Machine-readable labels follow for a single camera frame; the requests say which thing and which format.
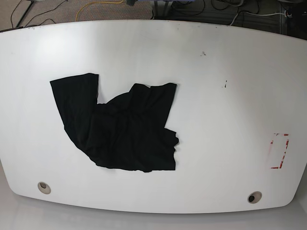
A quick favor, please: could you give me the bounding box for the right table cable grommet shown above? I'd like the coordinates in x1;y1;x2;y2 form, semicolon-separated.
248;191;262;204

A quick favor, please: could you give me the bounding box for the white floor cable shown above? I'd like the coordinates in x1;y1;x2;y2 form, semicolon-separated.
229;11;286;26

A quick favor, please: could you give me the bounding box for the black tripod stand leg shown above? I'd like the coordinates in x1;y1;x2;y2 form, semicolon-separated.
16;0;35;27

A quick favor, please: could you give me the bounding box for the left table cable grommet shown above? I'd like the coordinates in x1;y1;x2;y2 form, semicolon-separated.
37;182;51;195

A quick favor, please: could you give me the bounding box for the black t-shirt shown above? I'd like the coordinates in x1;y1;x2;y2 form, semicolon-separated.
50;73;179;173

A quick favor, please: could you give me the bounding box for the red tape rectangle marking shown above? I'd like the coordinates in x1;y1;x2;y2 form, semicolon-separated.
267;133;290;169

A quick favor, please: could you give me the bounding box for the table cable grommet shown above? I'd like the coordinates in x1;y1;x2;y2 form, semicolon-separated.
248;191;262;204
37;182;51;195

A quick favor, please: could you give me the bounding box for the yellow floor cable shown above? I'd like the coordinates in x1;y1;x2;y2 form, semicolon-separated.
75;1;124;22

